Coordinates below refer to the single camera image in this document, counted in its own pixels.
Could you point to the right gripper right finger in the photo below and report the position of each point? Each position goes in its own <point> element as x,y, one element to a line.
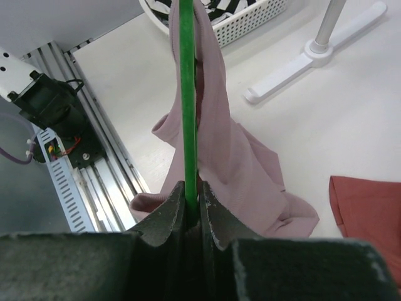
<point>224,226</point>

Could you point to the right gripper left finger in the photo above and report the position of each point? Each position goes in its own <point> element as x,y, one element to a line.
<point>165,225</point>

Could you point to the pink tank top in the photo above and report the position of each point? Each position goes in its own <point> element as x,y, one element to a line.
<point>243,173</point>

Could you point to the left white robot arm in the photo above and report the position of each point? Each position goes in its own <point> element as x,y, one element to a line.
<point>46,102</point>

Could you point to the red tank top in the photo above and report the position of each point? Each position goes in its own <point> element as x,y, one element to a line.
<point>365,209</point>

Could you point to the white metal clothes rack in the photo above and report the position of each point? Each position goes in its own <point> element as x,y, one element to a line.
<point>319,51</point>

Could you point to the white laundry basket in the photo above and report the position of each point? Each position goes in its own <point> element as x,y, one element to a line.
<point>230,19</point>

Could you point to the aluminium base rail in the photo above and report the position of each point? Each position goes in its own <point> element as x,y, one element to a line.
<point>93,175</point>

